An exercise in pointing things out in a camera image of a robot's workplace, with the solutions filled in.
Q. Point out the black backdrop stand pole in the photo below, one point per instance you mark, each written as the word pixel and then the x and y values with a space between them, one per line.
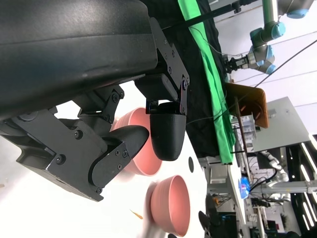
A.
pixel 218 12

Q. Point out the orange scrap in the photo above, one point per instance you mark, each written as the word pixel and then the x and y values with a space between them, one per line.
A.
pixel 137 215

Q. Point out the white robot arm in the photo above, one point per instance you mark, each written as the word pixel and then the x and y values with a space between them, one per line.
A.
pixel 273 164

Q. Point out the green backdrop cloth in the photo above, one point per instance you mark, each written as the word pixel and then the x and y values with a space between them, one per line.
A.
pixel 215 86

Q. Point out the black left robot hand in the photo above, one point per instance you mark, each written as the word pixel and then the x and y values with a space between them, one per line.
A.
pixel 74 49

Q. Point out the grey teal-jointed robot arm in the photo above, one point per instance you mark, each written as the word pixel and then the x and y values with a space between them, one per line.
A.
pixel 267 34
pixel 297 11

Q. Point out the pink plastic bowl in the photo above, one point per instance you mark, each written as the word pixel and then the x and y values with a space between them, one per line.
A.
pixel 144 163
pixel 171 205

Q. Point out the black round table grommet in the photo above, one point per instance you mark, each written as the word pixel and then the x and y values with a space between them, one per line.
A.
pixel 191 164

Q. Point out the brown wooden chair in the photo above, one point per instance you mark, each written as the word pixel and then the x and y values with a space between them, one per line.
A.
pixel 255 99

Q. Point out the blue small item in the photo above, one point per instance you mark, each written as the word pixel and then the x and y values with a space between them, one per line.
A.
pixel 244 187

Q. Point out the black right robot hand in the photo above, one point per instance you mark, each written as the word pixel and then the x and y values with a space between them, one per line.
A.
pixel 204 220

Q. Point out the light grey panel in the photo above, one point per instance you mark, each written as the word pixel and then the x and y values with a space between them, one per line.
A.
pixel 280 124

